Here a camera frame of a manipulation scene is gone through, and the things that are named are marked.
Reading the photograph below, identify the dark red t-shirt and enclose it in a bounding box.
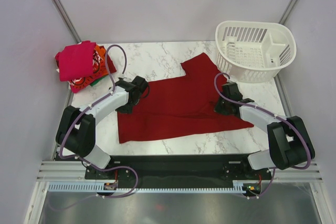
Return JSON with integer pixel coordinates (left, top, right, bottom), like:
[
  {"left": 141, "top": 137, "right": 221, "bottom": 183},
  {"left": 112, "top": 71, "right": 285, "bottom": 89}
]
[{"left": 117, "top": 53, "right": 253, "bottom": 144}]

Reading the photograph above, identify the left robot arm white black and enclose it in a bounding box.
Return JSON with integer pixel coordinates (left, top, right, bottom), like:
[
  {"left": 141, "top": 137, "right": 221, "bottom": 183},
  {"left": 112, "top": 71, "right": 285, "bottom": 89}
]
[{"left": 56, "top": 76, "right": 149, "bottom": 178}]

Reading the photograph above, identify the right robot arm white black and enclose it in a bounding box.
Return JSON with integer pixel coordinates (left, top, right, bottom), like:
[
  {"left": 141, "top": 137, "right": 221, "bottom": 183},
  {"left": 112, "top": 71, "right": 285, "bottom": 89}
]
[{"left": 214, "top": 82, "right": 316, "bottom": 179}]

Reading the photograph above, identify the white plastic laundry basket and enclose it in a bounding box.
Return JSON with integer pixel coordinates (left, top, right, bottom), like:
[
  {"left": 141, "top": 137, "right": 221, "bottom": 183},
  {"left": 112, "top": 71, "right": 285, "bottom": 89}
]
[{"left": 215, "top": 20, "right": 297, "bottom": 83}]

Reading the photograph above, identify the orange red printed folded shirt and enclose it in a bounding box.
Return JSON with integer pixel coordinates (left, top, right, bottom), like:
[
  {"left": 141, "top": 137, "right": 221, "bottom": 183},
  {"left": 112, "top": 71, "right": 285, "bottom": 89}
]
[{"left": 68, "top": 45, "right": 108, "bottom": 93}]

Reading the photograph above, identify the green folded shirt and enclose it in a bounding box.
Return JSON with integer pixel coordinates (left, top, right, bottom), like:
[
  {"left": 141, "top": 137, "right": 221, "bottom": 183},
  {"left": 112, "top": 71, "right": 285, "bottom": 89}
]
[{"left": 90, "top": 76, "right": 105, "bottom": 87}]

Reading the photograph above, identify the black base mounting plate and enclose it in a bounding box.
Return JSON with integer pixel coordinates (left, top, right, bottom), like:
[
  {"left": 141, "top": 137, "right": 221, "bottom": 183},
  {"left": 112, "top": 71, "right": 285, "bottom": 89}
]
[{"left": 85, "top": 154, "right": 271, "bottom": 186}]

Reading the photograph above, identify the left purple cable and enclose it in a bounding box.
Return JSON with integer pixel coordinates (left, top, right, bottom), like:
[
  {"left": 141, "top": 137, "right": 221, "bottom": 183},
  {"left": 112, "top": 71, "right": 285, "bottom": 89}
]
[{"left": 59, "top": 45, "right": 129, "bottom": 159}]

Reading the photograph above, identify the white slotted cable duct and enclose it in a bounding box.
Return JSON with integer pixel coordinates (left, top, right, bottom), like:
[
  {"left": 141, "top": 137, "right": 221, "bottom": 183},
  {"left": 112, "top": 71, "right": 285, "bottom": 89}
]
[{"left": 48, "top": 178, "right": 246, "bottom": 194}]

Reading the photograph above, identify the aluminium rail frame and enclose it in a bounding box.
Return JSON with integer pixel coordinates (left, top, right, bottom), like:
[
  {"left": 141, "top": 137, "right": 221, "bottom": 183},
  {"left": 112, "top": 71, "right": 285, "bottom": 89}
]
[{"left": 37, "top": 161, "right": 86, "bottom": 182}]

